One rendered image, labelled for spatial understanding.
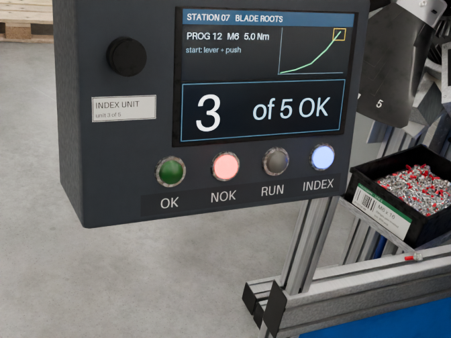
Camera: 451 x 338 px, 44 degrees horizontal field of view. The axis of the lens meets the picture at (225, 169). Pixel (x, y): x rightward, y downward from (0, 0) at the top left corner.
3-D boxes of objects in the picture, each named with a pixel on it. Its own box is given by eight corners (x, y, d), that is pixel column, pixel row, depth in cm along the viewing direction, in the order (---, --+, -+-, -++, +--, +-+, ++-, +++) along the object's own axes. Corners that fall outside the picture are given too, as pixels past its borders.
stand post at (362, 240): (327, 324, 188) (421, 71, 139) (341, 345, 181) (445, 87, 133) (315, 326, 186) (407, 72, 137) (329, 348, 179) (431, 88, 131)
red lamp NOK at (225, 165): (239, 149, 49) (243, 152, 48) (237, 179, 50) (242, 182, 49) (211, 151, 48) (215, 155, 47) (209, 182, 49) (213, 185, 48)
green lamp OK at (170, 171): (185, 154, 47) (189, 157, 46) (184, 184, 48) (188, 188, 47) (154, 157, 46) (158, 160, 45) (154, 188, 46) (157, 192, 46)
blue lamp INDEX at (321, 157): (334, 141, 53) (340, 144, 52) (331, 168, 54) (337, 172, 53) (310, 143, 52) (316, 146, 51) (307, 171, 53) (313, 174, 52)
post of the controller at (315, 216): (297, 276, 77) (335, 154, 66) (309, 292, 74) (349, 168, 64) (278, 280, 75) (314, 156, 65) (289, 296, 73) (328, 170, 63)
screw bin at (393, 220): (409, 172, 116) (421, 143, 113) (480, 217, 106) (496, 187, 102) (339, 198, 104) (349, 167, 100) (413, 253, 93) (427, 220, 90)
